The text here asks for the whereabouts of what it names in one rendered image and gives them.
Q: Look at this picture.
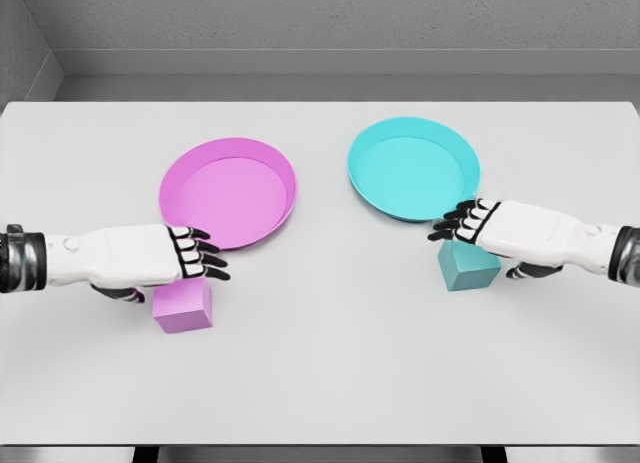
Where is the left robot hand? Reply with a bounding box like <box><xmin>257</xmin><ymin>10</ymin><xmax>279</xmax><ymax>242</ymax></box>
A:
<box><xmin>88</xmin><ymin>223</ymin><xmax>232</xmax><ymax>304</ymax></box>

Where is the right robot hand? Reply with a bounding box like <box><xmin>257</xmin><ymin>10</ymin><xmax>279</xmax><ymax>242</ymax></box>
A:
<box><xmin>426</xmin><ymin>198</ymin><xmax>569</xmax><ymax>280</ymax></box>

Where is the pink block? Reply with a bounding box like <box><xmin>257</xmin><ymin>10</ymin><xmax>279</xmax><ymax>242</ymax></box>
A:
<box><xmin>151</xmin><ymin>276</ymin><xmax>215</xmax><ymax>335</ymax></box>

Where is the teal block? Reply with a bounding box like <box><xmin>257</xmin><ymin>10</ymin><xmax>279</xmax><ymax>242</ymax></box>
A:
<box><xmin>437</xmin><ymin>240</ymin><xmax>503</xmax><ymax>293</ymax></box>

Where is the pink plate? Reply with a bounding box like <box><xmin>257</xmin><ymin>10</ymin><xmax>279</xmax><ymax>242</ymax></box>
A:
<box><xmin>158</xmin><ymin>137</ymin><xmax>298</xmax><ymax>252</ymax></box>

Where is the cyan plate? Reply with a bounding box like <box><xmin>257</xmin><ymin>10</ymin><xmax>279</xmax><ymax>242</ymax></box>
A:
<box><xmin>347</xmin><ymin>116</ymin><xmax>482</xmax><ymax>225</ymax></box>

